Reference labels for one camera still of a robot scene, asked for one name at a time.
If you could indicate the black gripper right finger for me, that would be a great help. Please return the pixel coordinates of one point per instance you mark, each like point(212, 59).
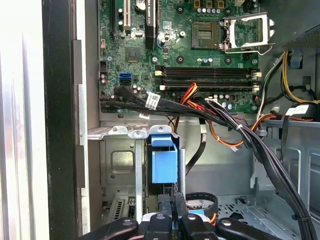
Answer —
point(195, 227)

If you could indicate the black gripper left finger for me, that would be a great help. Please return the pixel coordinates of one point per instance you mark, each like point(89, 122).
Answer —
point(155, 227)

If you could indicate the hard disk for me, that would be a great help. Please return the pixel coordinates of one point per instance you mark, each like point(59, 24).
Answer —
point(163, 165)

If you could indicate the metal disk bay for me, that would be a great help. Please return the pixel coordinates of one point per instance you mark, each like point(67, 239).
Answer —
point(122, 162)

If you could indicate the black RAM slot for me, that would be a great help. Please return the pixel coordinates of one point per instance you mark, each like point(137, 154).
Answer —
point(207, 74)
point(207, 69)
point(207, 82)
point(217, 88)

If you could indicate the black expansion slot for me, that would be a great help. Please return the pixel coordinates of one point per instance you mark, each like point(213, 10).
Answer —
point(113, 15)

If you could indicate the white expansion slot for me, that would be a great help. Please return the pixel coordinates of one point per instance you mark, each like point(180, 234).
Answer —
point(126, 12)

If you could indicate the metal drive cage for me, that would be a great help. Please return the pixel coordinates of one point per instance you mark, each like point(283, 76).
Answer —
point(295, 160)

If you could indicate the black PC case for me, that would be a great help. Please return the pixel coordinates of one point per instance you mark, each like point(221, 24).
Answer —
point(60, 100)

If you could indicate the green motherboard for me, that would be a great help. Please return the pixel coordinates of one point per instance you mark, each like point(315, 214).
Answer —
point(140, 57)

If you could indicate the metal locking lever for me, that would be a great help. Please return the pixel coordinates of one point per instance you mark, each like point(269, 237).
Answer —
point(245, 51)

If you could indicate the metal socket cover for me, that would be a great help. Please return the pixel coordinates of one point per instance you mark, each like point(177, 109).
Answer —
point(250, 43)

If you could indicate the CPU socket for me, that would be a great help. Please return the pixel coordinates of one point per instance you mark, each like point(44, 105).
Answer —
point(205, 35)

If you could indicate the black graphics card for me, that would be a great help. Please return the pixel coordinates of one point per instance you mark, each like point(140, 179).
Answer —
point(151, 25)

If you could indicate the grey power supply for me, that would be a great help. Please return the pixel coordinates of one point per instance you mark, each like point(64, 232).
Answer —
point(307, 37)

